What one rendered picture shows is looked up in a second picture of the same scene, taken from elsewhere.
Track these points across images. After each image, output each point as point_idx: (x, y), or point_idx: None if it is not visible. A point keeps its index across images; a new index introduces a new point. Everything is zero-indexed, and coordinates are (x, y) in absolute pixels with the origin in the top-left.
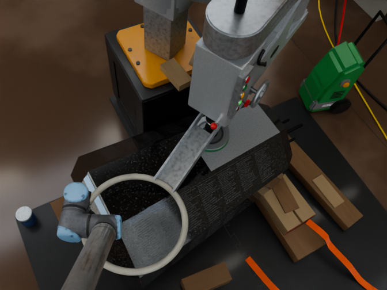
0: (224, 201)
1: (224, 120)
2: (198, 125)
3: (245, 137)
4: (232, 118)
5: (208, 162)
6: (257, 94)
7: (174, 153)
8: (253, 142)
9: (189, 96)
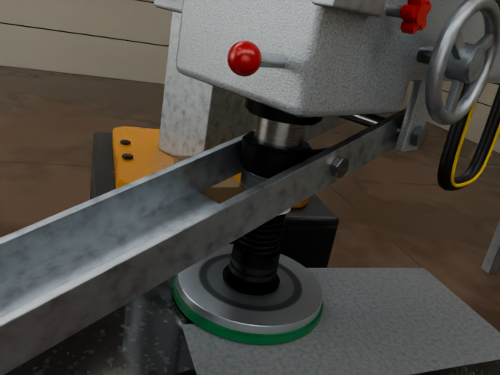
0: None
1: (303, 55)
2: (219, 256)
3: (383, 335)
4: (342, 280)
5: (209, 372)
6: (462, 7)
7: (53, 243)
8: (417, 356)
9: (182, 11)
